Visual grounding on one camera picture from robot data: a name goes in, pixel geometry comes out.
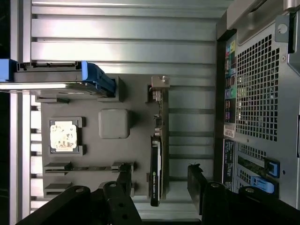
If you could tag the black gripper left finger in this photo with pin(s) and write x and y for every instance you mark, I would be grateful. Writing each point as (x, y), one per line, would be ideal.
(117, 206)

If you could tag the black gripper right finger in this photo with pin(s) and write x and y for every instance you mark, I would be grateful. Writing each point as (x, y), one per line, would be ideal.
(215, 206)

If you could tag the perforated metal slot cover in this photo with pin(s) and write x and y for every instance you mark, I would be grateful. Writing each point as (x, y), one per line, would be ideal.
(243, 177)
(252, 150)

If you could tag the blue slot retention clip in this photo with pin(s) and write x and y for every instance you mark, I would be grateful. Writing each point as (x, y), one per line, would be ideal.
(273, 167)
(263, 185)

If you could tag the grey plastic parts rack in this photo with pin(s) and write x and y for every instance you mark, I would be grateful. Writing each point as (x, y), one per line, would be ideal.
(93, 150)

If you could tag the silver CPU chip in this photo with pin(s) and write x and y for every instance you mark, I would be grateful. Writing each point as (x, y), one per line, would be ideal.
(63, 137)

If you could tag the grey black PC case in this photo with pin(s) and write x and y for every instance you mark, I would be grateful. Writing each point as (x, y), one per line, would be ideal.
(257, 93)

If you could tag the silver hard disk blue carrier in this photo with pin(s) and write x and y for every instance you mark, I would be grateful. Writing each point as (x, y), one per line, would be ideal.
(47, 75)

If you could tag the aluminium frame profile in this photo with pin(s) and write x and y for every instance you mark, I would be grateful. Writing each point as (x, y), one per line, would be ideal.
(21, 35)

